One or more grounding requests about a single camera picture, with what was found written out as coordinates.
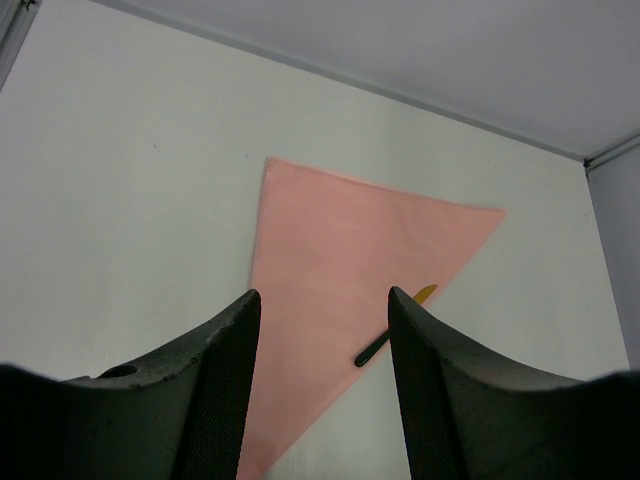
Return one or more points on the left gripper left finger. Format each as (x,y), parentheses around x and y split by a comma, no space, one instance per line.
(177,412)

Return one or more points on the left aluminium frame post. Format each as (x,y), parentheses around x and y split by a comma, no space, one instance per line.
(17,16)

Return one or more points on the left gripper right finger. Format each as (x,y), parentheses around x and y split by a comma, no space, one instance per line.
(469,412)

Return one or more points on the right aluminium frame post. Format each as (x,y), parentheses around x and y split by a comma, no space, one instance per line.
(612,151)

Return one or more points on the pink cloth napkin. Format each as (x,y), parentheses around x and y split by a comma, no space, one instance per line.
(328,249)

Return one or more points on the yellow knife black handle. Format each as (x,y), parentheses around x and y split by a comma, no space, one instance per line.
(362,358)

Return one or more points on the aluminium frame post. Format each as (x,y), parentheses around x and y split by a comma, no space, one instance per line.
(17,16)
(612,151)

